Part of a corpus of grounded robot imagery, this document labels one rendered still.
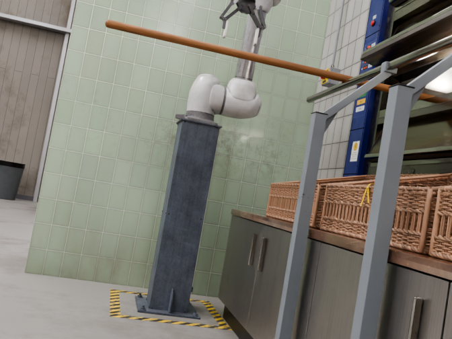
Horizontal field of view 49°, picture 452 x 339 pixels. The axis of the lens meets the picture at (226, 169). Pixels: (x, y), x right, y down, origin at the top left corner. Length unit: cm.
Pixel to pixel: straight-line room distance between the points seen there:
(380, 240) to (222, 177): 211
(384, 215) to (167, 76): 224
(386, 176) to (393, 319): 31
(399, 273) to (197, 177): 162
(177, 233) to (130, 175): 66
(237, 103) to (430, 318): 186
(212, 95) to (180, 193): 55
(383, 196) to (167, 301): 170
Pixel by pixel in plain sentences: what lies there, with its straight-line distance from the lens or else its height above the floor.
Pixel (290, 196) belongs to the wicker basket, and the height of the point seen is 68.
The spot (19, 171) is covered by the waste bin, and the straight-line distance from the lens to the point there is 888.
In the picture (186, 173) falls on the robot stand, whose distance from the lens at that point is 261.
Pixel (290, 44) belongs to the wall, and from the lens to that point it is 343.
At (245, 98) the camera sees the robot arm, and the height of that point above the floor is 117.
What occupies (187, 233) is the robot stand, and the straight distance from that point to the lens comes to 262.
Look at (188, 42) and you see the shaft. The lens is 195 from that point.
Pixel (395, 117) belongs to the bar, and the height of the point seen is 87.
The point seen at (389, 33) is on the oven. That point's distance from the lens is 270.
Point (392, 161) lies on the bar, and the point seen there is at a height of 78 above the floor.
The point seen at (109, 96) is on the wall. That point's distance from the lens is 316.
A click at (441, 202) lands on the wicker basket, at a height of 70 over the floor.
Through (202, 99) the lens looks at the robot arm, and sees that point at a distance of 267.
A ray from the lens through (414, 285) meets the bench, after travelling 113.
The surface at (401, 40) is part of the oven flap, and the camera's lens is 226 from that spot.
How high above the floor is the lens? 63
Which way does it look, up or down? 3 degrees up
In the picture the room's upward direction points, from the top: 10 degrees clockwise
